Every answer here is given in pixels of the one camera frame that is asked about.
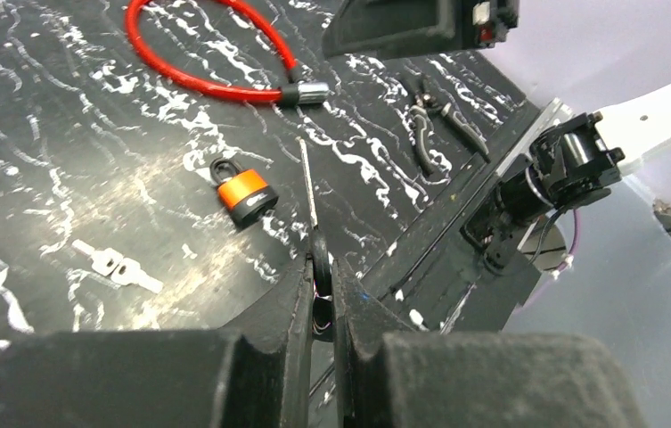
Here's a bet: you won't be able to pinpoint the silver key pair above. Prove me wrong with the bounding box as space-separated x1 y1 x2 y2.
71 239 163 294

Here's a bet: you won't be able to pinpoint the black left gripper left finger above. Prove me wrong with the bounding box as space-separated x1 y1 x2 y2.
0 257 313 427

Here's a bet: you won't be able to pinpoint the black pliers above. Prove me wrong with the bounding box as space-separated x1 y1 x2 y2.
399 73 493 178

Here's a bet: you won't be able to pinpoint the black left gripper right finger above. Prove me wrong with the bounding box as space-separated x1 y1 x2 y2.
332 259 646 427

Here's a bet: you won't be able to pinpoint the red cable lock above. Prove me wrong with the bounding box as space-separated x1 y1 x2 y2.
124 1 331 107

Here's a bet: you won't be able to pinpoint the black head key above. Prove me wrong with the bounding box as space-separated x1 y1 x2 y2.
297 137 333 342

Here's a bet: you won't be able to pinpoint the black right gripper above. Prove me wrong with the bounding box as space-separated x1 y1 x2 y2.
322 0 520 59

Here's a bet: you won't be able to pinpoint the orange black padlock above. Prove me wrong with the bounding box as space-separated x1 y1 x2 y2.
209 158 279 229

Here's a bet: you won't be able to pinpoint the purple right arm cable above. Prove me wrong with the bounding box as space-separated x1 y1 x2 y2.
547 210 581 279

